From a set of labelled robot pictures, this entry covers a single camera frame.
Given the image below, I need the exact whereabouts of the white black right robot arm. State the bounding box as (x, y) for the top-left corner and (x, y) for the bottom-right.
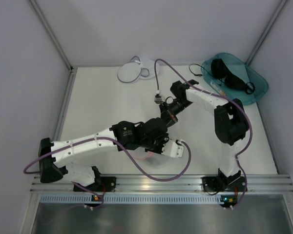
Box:
(159, 80), (252, 191)

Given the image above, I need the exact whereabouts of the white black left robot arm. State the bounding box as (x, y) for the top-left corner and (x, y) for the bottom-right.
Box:
(39, 118), (174, 187)

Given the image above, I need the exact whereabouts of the blue-trimmed white mesh laundry bag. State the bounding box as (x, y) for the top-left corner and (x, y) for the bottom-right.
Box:
(117, 56), (161, 84)

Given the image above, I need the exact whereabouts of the black bra in tray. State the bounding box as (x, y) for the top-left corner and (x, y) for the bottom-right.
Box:
(210, 58), (255, 95)

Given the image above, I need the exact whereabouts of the teal plastic tray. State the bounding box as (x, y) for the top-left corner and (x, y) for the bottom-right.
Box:
(201, 53), (269, 106)

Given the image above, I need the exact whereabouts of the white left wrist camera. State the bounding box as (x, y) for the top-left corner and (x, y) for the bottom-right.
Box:
(161, 139), (184, 158)

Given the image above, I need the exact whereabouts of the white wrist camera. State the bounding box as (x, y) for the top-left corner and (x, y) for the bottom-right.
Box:
(154, 90), (164, 105)
(161, 139), (184, 158)

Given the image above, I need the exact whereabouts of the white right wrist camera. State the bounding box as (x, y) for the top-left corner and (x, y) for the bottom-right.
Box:
(154, 90), (164, 105)

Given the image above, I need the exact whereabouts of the thin black cable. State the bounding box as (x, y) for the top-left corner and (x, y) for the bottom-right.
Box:
(189, 63), (218, 78)

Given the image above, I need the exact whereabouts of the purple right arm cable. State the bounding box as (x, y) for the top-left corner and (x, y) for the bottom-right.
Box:
(154, 58), (254, 209)

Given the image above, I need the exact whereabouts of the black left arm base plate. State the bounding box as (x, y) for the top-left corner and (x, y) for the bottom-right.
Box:
(73, 176), (117, 192)

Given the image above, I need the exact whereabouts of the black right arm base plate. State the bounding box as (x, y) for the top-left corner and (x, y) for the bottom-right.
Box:
(202, 176), (246, 195)

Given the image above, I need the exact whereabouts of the white slotted cable duct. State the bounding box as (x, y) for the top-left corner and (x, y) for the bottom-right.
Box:
(40, 194), (236, 204)

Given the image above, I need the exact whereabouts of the aluminium front rail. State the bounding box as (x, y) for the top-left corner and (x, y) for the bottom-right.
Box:
(30, 175), (293, 195)

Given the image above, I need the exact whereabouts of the right aluminium corner post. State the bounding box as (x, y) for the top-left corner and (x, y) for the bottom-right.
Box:
(245, 0), (290, 66)

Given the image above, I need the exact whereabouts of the aluminium corner post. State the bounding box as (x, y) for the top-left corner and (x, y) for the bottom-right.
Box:
(27, 0), (73, 71)
(245, 0), (290, 66)

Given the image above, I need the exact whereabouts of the left aluminium corner post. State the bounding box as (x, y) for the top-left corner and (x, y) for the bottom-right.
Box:
(27, 0), (73, 71)

